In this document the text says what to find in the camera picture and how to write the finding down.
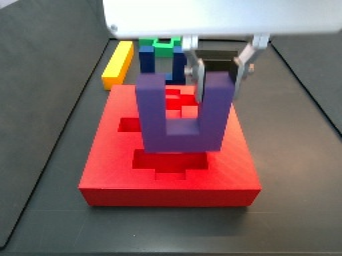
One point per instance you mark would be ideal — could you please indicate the black angle bracket fixture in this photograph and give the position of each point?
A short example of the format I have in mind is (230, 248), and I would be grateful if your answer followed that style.
(219, 60)

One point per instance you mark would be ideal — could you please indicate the red slotted board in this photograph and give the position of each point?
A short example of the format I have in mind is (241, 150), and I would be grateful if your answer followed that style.
(123, 176)

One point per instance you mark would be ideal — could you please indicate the yellow long bar block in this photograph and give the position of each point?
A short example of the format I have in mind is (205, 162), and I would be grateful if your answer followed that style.
(118, 65)

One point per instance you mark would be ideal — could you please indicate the green stepped block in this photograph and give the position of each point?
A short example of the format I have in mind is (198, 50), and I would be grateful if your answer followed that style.
(162, 46)

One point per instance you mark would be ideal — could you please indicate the blue U-shaped block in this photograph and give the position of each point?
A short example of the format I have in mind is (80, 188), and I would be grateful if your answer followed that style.
(150, 53)

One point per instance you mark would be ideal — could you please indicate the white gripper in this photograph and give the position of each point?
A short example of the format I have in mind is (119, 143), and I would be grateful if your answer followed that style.
(217, 18)

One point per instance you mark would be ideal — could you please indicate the purple U-shaped block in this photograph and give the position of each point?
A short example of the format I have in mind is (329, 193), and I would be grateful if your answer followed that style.
(183, 134)

